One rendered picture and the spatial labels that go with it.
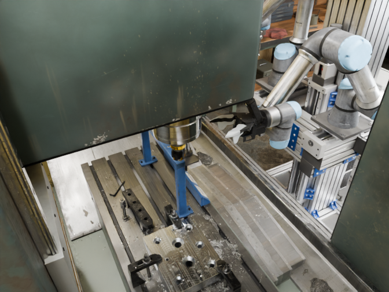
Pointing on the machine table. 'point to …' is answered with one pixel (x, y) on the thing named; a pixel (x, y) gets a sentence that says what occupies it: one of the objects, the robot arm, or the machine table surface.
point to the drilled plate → (196, 281)
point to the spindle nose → (179, 131)
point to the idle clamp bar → (138, 210)
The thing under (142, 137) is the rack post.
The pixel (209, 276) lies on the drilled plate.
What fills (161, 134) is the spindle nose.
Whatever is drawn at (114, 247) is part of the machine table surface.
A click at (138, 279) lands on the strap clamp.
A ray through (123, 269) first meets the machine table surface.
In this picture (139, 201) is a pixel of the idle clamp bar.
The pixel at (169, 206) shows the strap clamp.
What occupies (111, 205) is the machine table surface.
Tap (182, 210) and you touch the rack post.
